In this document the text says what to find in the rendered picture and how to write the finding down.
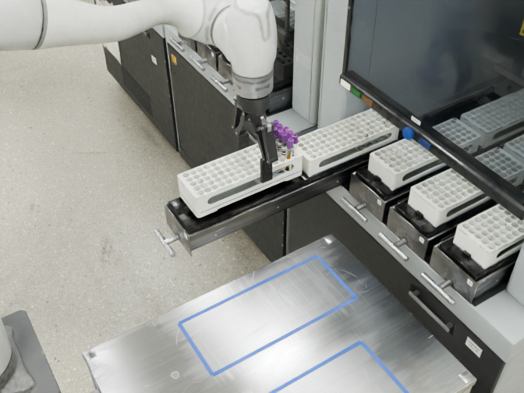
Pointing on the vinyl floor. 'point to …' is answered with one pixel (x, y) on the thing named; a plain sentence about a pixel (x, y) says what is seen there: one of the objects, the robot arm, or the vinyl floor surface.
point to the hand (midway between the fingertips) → (254, 161)
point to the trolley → (284, 337)
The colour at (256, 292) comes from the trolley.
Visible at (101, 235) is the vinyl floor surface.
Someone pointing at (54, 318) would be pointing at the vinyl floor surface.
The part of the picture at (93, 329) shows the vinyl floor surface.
